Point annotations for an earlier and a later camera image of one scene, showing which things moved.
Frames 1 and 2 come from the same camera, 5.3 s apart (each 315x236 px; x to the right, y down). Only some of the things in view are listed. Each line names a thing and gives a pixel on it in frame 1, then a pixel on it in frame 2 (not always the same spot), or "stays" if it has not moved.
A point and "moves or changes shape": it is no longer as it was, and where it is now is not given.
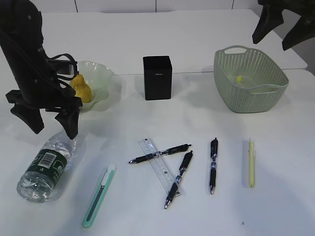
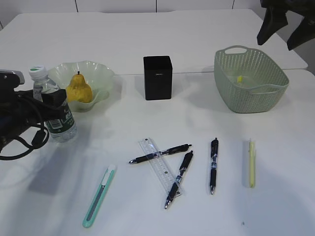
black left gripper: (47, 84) -> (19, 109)
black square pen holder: (158, 77) stays
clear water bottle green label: (40, 182) moves or changes shape
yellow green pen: (251, 150) stays
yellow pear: (82, 89) stays
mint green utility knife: (98, 196) stays
